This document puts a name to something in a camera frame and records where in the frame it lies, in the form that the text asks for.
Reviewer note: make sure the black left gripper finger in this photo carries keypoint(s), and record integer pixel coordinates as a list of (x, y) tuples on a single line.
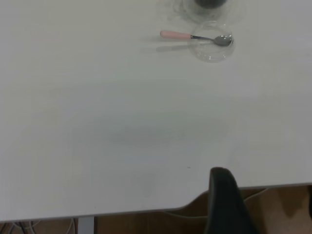
[(229, 207)]

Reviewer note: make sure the white table leg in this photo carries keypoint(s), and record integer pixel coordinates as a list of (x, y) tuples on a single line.
[(85, 225)]

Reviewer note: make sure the small clear glass dish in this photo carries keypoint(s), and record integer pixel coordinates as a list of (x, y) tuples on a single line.
[(209, 53)]

